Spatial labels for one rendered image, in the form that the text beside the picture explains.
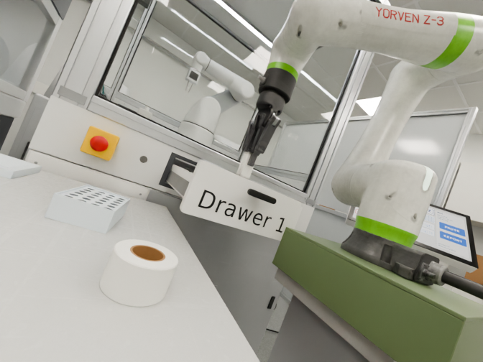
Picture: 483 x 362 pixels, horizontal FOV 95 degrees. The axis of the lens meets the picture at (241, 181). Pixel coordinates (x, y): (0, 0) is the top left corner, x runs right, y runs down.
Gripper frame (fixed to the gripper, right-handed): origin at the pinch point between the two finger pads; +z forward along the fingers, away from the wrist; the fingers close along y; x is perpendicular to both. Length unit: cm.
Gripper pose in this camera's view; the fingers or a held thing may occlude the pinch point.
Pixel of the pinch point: (246, 165)
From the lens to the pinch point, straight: 60.4
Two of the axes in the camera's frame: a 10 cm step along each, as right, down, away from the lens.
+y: 4.6, 1.3, -8.8
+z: -3.6, 9.3, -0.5
